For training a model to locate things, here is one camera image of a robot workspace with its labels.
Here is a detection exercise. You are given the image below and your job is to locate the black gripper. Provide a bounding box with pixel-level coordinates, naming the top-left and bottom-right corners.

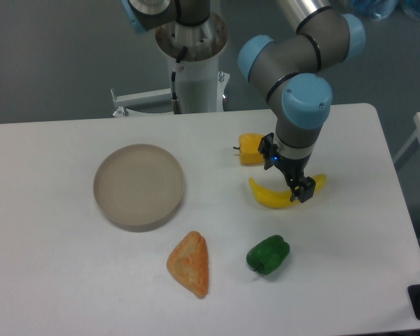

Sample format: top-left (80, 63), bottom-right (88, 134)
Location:
top-left (258, 133), bottom-right (316, 203)

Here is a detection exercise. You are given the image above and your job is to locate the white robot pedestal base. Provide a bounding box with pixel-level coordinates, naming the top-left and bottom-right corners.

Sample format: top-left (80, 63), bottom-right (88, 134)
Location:
top-left (112, 12), bottom-right (230, 118)

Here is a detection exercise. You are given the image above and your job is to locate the orange toy bread slice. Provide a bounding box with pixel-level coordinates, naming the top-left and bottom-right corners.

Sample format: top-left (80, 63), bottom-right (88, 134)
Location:
top-left (166, 231), bottom-right (209, 299)

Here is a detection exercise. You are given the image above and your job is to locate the beige round plate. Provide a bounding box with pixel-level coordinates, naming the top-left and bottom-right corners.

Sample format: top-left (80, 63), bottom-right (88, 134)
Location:
top-left (93, 143), bottom-right (186, 232)

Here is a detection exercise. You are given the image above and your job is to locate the green toy bell pepper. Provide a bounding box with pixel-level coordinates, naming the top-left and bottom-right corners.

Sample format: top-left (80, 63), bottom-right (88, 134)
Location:
top-left (246, 234), bottom-right (291, 275)

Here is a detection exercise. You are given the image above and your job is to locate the blue plastic bag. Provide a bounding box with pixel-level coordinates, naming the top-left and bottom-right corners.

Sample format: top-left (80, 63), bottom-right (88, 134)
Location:
top-left (342, 0), bottom-right (420, 22)

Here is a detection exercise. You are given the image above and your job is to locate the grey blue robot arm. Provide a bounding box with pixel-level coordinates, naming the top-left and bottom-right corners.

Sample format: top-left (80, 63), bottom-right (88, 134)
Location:
top-left (122, 1), bottom-right (365, 202)

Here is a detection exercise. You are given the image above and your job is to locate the yellow toy banana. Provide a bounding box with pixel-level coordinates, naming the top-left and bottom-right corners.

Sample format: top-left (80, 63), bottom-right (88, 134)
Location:
top-left (248, 173), bottom-right (328, 210)

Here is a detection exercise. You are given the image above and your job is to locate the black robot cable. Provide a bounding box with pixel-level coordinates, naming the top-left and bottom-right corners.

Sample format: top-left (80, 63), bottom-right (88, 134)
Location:
top-left (170, 45), bottom-right (189, 115)

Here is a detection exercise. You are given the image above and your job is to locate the yellow toy bell pepper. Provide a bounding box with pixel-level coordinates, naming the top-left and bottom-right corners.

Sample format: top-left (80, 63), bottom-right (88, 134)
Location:
top-left (232, 133), bottom-right (264, 166)

